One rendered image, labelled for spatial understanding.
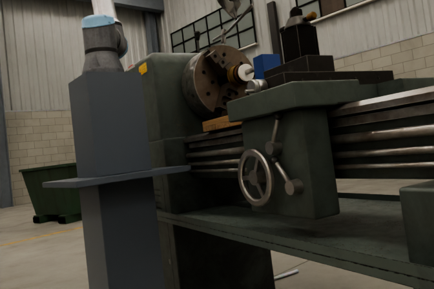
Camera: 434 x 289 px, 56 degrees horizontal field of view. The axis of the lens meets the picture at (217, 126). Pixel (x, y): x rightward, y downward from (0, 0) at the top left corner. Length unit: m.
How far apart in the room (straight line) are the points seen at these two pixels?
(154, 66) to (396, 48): 7.15
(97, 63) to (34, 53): 10.91
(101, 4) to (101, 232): 0.87
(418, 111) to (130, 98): 0.93
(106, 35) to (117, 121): 0.32
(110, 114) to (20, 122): 10.43
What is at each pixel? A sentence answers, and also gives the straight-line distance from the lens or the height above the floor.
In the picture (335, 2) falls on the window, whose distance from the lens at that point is 9.44.
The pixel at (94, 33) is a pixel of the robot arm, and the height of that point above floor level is 1.25.
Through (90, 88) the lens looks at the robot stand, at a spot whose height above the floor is 1.04.
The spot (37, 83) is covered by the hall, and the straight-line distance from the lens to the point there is 12.19.
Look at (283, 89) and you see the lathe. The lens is 0.96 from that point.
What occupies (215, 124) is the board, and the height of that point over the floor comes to 0.88.
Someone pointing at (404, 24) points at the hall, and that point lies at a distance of 8.68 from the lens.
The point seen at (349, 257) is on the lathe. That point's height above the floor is 0.55.
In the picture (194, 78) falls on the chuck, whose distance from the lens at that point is 1.67.
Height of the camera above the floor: 0.79
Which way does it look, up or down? 3 degrees up
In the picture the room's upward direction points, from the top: 7 degrees counter-clockwise
